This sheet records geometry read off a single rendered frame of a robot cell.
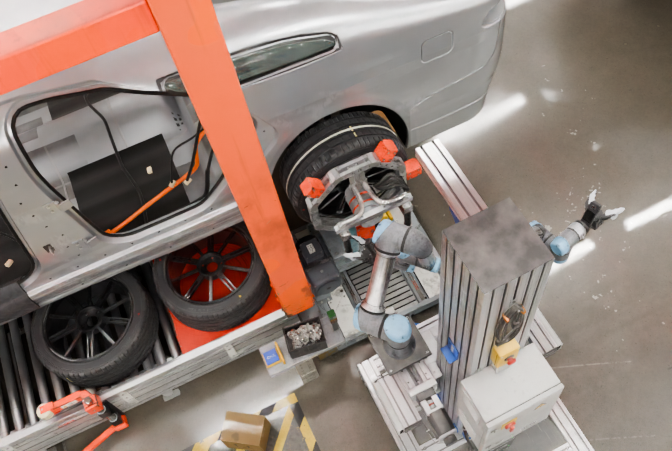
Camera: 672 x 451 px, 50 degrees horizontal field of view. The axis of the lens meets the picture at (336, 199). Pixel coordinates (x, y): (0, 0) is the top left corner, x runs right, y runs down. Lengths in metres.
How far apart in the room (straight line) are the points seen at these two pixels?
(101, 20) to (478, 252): 1.27
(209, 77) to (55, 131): 2.22
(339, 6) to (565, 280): 2.22
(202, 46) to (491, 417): 1.73
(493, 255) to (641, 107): 3.19
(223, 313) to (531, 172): 2.20
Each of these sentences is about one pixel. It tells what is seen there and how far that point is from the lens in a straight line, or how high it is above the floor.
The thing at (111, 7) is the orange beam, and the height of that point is 2.73.
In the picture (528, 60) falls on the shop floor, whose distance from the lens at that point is 5.43.
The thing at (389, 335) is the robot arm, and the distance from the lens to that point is 3.18.
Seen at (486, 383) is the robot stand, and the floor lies 1.23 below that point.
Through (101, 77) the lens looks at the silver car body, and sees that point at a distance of 3.07.
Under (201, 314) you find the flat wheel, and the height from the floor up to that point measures 0.50.
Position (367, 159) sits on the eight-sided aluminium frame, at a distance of 3.53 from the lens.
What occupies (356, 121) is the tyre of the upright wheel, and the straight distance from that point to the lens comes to 3.61.
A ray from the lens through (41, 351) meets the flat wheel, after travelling 4.23.
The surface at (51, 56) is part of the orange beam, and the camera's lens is 2.09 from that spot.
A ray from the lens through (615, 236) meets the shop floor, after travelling 4.70.
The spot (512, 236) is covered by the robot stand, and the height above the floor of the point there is 2.03.
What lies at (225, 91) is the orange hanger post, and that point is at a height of 2.32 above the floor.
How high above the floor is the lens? 4.03
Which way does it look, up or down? 59 degrees down
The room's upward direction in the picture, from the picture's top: 12 degrees counter-clockwise
